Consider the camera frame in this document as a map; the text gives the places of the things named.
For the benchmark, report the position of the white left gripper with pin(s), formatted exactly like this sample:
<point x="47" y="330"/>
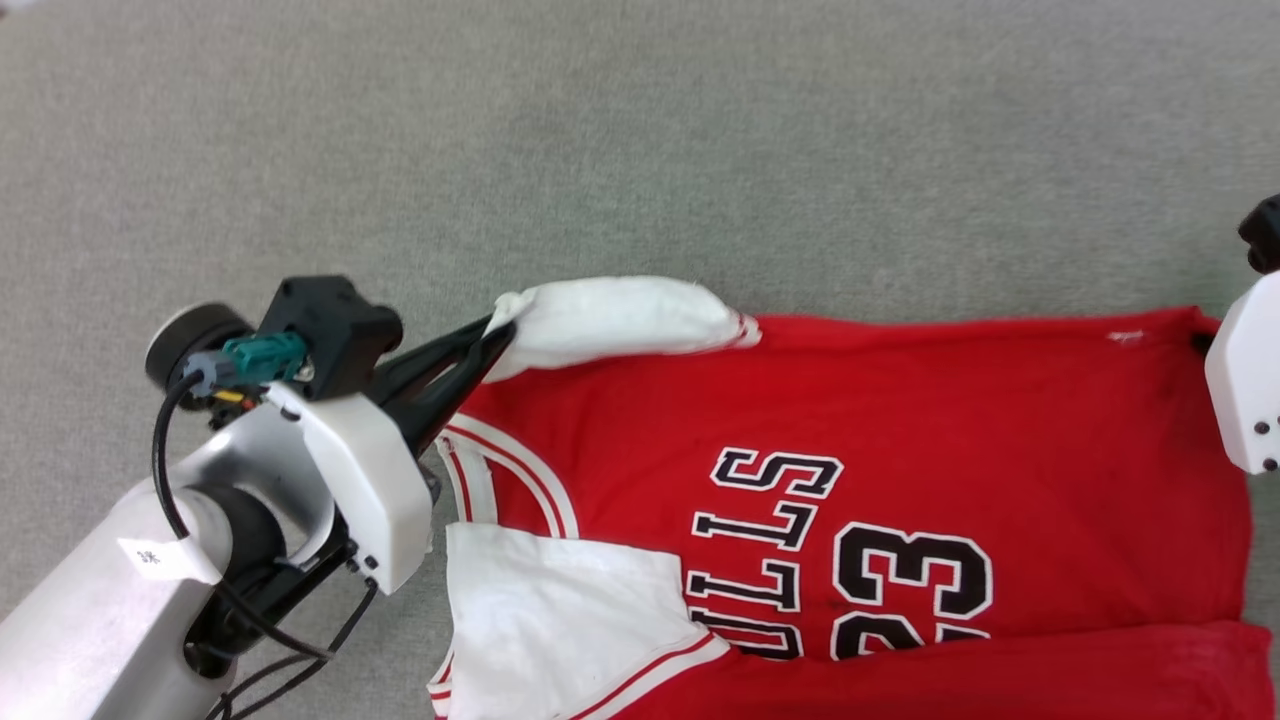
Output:
<point x="370" y="480"/>

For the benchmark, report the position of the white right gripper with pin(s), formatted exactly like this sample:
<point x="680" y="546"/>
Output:
<point x="1250" y="380"/>

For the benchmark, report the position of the red Bulls jersey white sleeves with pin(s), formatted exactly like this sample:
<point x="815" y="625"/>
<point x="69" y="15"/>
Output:
<point x="950" y="420"/>

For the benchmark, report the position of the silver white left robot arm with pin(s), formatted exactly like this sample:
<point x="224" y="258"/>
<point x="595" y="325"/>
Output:
<point x="80" y="640"/>

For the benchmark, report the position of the grey fabric cover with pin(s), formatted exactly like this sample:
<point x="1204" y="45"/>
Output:
<point x="700" y="150"/>

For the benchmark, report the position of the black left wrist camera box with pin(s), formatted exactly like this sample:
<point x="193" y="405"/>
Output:
<point x="330" y="325"/>

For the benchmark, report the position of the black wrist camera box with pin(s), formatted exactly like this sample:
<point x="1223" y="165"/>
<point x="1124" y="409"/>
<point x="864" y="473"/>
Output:
<point x="330" y="325"/>
<point x="1265" y="235"/>

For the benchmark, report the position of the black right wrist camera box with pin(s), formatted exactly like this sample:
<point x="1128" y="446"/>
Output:
<point x="1265" y="235"/>

